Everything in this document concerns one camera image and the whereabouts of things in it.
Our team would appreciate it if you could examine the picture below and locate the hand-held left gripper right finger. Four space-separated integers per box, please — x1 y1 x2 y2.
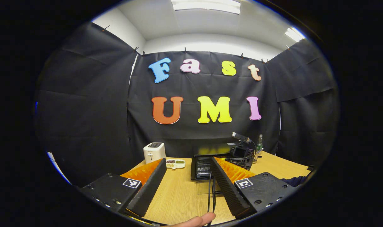
210 157 297 219

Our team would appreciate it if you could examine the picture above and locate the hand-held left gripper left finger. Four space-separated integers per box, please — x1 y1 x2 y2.
80 158 167 218

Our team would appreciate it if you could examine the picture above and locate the black electric oven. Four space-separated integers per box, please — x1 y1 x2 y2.
191 143 256 195

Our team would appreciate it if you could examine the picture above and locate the white toaster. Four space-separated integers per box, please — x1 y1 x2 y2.
143 143 166 164

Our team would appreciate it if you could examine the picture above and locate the white divided snack dish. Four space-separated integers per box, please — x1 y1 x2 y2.
166 159 186 169

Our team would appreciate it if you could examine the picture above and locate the black backdrop cloth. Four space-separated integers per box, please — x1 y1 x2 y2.
36 22 340 186

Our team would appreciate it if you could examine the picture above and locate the small ceiling light panel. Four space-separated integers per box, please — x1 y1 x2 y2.
285 27 306 42

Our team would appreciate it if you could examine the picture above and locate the long ceiling light panel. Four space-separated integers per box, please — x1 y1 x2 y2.
171 0 241 15

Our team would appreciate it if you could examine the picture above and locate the black cable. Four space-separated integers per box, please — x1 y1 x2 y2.
207 172 224 226

